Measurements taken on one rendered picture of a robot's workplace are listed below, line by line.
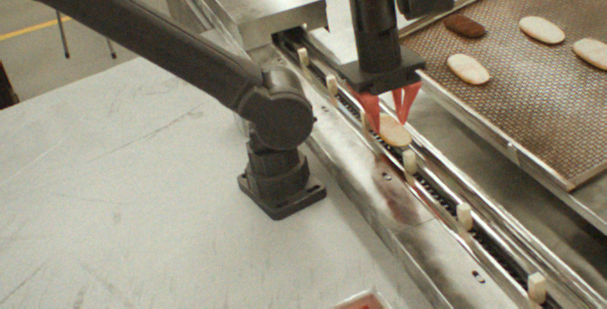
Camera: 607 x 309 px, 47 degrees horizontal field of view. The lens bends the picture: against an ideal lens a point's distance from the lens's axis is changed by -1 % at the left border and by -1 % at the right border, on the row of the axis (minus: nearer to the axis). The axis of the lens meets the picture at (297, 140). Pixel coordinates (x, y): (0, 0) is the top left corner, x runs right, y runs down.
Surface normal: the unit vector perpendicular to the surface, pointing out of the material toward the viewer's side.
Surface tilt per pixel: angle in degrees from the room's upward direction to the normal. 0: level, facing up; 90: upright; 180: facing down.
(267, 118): 90
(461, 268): 0
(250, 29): 90
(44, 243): 0
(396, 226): 0
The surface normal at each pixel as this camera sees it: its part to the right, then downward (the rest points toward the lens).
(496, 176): -0.18, -0.84
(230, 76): 0.04, 0.36
